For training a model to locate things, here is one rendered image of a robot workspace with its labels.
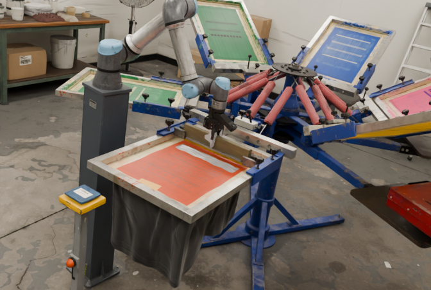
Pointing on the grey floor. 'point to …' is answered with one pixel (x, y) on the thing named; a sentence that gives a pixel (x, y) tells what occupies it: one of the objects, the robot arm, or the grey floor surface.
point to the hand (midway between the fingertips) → (215, 144)
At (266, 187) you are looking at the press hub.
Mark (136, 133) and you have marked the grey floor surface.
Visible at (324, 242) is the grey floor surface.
